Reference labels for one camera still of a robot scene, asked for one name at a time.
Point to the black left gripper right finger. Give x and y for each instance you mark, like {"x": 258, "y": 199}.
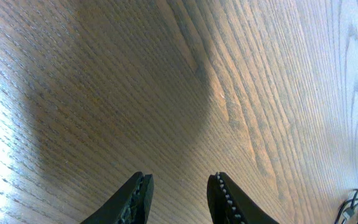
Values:
{"x": 229, "y": 204}

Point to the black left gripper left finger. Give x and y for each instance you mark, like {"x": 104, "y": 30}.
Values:
{"x": 130, "y": 204}

